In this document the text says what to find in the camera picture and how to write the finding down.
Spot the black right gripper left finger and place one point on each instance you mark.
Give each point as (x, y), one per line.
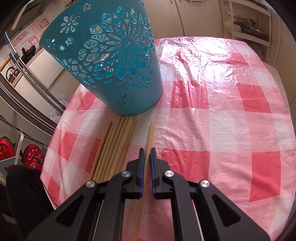
(95, 211)

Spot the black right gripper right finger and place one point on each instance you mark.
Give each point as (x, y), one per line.
(200, 210)

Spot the light wooden chopstick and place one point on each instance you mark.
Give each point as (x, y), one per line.
(140, 203)

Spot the wooden chopstick bundle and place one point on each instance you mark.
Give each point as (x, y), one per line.
(126, 145)
(105, 150)
(98, 153)
(111, 150)
(116, 148)

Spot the wooden chopstick bundle leftmost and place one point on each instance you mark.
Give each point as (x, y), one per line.
(98, 153)

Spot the red patterned bowl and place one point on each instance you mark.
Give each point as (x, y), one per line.
(33, 158)

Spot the wooden chopstick bundle rightmost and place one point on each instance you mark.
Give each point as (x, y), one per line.
(126, 145)

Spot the pink checkered plastic tablecloth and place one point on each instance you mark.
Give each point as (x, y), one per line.
(221, 117)

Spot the teal perforated plastic basket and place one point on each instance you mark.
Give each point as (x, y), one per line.
(108, 46)

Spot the white shelf rack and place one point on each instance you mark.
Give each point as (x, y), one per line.
(248, 21)

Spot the blue handled metal mop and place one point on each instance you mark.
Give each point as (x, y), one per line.
(33, 79)

